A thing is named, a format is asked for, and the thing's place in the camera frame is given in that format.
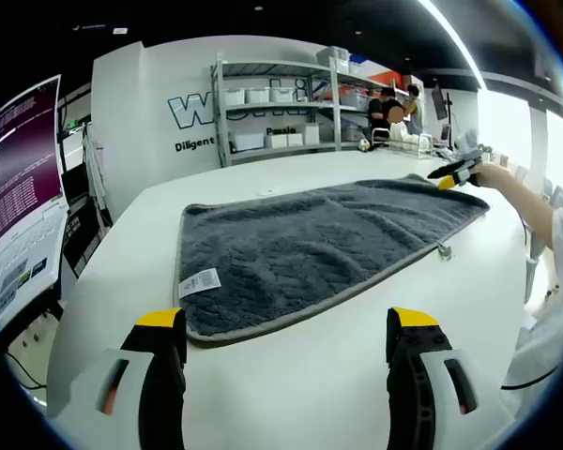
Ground metal shelving rack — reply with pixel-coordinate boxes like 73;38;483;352
209;46;414;169

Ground white hanging garment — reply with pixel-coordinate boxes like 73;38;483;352
82;122;112;212

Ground ceiling light strip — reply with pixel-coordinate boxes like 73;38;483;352
417;0;490;90

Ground row of white plates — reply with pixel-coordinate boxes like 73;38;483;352
388;122;433;152

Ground black cable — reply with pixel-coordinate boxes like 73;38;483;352
499;365;560;391

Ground person's right hand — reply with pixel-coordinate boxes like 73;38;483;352
469;161;512;189

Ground row of white storage boxes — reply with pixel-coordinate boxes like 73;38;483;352
222;45;372;152

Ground black monitor on stand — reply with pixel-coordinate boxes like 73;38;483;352
430;82;454;122

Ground grey towel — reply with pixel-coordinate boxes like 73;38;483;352
173;172;493;349

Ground laptop with purple screen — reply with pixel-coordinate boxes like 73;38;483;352
0;73;71;334

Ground metal dish rack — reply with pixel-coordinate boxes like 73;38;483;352
369;125;435;160

